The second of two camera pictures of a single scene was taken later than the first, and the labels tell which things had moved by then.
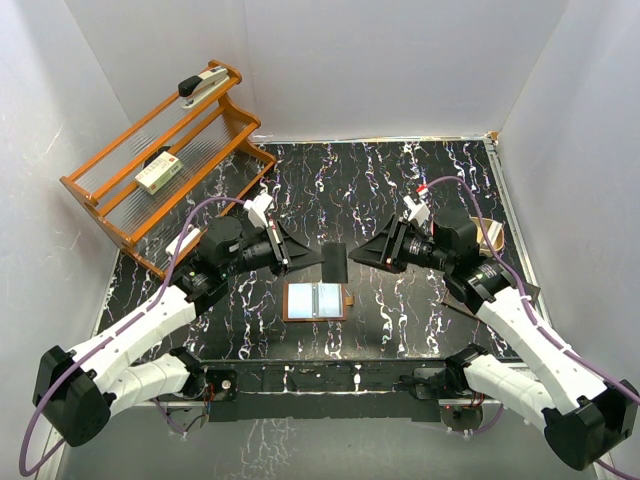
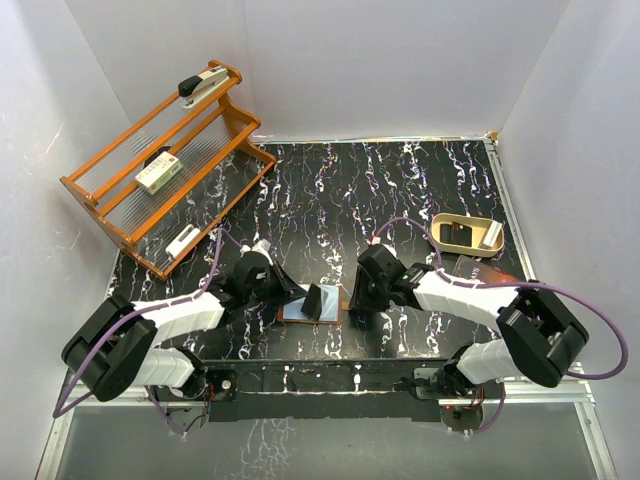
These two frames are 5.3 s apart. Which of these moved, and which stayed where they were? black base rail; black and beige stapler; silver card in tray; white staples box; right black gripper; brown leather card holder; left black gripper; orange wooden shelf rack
Moved: right black gripper; left black gripper
Stayed: black base rail; brown leather card holder; orange wooden shelf rack; white staples box; silver card in tray; black and beige stapler
